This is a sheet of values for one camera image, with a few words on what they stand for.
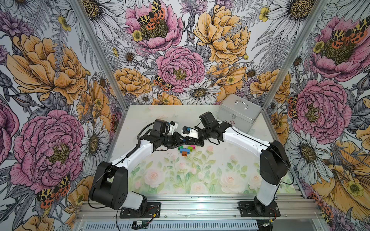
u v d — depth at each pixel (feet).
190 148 3.11
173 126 2.65
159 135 2.23
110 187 1.39
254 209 2.22
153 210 2.40
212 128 2.22
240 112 3.28
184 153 3.08
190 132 2.34
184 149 3.10
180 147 3.10
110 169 1.43
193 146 3.17
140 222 2.32
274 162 1.56
